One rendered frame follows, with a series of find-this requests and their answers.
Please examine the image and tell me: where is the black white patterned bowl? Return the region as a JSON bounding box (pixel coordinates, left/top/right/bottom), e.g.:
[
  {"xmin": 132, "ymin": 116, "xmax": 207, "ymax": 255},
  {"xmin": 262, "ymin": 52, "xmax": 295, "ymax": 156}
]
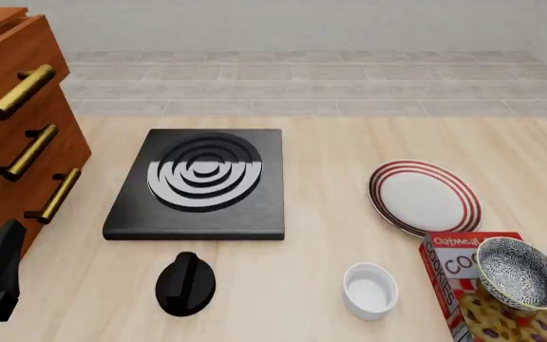
[{"xmin": 476, "ymin": 237, "xmax": 547, "ymax": 313}]

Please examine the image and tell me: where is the printed cookies box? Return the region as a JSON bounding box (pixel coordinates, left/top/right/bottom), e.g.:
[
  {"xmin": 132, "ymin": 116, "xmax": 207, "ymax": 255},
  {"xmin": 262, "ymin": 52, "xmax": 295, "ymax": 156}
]
[{"xmin": 418, "ymin": 231, "xmax": 547, "ymax": 342}]

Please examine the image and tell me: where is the white plate with red rings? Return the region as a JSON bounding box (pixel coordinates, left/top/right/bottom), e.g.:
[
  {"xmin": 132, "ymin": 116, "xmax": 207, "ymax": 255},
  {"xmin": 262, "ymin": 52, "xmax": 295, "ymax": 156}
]
[{"xmin": 367, "ymin": 159, "xmax": 484, "ymax": 239}]

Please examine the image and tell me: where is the flat black stove plate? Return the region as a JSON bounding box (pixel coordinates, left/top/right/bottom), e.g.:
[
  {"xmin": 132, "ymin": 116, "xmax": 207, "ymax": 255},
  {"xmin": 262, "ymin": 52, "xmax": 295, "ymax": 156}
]
[{"xmin": 102, "ymin": 128, "xmax": 287, "ymax": 242}]

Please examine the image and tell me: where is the round black stove knob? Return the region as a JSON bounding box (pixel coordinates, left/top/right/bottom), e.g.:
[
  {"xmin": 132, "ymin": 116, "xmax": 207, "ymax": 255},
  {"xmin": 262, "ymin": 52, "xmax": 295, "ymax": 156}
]
[{"xmin": 154, "ymin": 251, "xmax": 217, "ymax": 318}]

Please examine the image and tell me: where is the small white ramekin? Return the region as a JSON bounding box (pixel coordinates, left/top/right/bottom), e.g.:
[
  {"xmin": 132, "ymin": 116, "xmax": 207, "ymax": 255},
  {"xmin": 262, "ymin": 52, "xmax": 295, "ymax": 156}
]
[{"xmin": 342, "ymin": 262, "xmax": 400, "ymax": 322}]

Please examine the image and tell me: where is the brass drawer handle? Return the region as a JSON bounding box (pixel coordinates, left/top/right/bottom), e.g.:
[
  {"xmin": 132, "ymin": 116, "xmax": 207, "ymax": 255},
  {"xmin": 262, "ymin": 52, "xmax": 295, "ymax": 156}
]
[
  {"xmin": 23, "ymin": 167, "xmax": 83, "ymax": 225},
  {"xmin": 0, "ymin": 123, "xmax": 60, "ymax": 182},
  {"xmin": 0, "ymin": 63, "xmax": 58, "ymax": 122}
]

